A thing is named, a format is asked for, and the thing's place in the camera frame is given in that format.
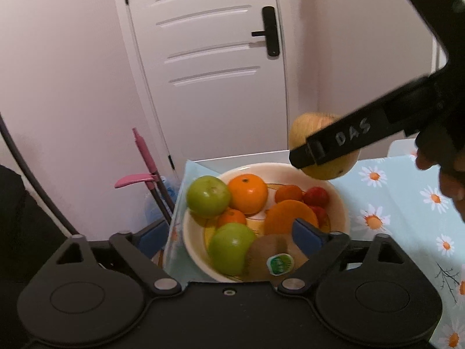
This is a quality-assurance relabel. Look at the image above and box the pink handled tool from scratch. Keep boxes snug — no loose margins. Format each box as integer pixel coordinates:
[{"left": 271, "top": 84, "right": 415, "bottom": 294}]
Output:
[{"left": 114, "top": 128, "right": 173, "bottom": 224}]

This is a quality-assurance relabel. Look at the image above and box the large red-yellow apple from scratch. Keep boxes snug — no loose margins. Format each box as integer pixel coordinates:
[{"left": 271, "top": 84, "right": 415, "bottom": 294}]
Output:
[{"left": 289, "top": 113, "right": 360, "bottom": 180}]

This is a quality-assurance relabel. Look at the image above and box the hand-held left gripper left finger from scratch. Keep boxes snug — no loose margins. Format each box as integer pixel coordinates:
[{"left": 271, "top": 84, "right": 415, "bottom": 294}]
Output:
[{"left": 56, "top": 222, "right": 182, "bottom": 297}]

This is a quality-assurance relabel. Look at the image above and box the black curved cable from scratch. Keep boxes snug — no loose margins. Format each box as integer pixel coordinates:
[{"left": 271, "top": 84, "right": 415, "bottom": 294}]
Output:
[{"left": 0, "top": 113, "right": 79, "bottom": 238}]

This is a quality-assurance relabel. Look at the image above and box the white chair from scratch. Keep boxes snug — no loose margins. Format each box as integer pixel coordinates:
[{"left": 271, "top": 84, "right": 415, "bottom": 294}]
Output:
[{"left": 388, "top": 139, "right": 418, "bottom": 158}]

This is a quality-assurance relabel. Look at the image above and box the daisy print tablecloth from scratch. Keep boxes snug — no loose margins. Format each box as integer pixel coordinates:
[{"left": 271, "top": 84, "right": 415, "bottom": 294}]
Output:
[{"left": 160, "top": 154, "right": 465, "bottom": 349}]

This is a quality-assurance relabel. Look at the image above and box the white door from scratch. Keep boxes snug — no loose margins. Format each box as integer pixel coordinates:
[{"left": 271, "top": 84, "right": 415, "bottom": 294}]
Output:
[{"left": 111, "top": 0, "right": 291, "bottom": 164}]

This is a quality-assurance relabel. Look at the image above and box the small mandarin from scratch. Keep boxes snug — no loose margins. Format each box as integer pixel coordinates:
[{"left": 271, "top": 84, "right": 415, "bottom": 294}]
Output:
[
  {"left": 217, "top": 208, "right": 248, "bottom": 228},
  {"left": 275, "top": 185, "right": 303, "bottom": 204}
]

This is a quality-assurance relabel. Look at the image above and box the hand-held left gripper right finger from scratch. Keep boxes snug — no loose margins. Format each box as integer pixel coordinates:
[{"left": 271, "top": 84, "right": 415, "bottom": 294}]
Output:
[{"left": 278, "top": 218, "right": 405, "bottom": 297}]

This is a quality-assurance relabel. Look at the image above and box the black door handle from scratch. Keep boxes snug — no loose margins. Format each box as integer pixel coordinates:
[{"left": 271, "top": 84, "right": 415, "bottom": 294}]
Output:
[{"left": 252, "top": 6, "right": 281, "bottom": 58}]

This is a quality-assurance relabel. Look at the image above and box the red tomato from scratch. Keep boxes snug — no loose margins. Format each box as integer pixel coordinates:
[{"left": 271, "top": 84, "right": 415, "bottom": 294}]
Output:
[
  {"left": 309, "top": 205, "right": 328, "bottom": 231},
  {"left": 303, "top": 186, "right": 330, "bottom": 207}
]

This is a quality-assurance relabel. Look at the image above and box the dark cloth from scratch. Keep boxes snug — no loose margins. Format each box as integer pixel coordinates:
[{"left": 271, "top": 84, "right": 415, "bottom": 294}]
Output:
[{"left": 0, "top": 165, "right": 71, "bottom": 284}]

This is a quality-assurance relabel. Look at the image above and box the mandarin with dark stem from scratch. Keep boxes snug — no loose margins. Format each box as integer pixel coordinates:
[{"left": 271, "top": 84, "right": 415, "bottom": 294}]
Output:
[{"left": 228, "top": 174, "right": 269, "bottom": 215}]

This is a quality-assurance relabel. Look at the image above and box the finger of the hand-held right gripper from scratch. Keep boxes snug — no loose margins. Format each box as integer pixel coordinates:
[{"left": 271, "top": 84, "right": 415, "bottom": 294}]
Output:
[{"left": 289, "top": 74, "right": 448, "bottom": 170}]

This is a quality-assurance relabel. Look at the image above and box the green apple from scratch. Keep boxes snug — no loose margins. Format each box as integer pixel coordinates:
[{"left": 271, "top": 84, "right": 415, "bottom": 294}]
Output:
[
  {"left": 208, "top": 222, "right": 256, "bottom": 276},
  {"left": 186, "top": 175, "right": 232, "bottom": 219}
]

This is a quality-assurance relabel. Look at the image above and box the person's right hand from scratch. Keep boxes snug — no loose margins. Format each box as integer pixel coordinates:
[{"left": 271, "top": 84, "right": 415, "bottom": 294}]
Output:
[{"left": 415, "top": 147, "right": 465, "bottom": 223}]

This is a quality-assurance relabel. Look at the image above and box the large orange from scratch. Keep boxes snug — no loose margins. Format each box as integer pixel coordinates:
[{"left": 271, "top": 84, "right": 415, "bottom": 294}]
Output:
[{"left": 263, "top": 199, "right": 319, "bottom": 237}]

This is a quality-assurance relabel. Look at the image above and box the cream oval bowl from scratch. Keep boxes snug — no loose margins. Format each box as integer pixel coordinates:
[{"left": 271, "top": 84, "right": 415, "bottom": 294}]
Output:
[{"left": 163, "top": 162, "right": 351, "bottom": 284}]

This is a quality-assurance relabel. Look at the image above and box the brown kiwi with sticker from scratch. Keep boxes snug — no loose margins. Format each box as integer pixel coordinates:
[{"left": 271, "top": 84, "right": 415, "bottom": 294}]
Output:
[{"left": 244, "top": 235, "right": 309, "bottom": 282}]

